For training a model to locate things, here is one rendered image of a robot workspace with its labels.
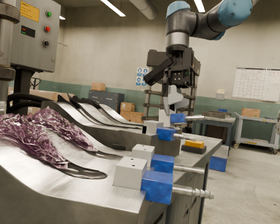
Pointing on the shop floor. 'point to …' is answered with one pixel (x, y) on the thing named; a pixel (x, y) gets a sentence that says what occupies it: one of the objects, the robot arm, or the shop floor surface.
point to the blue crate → (218, 163)
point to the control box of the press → (31, 43)
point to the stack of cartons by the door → (129, 110)
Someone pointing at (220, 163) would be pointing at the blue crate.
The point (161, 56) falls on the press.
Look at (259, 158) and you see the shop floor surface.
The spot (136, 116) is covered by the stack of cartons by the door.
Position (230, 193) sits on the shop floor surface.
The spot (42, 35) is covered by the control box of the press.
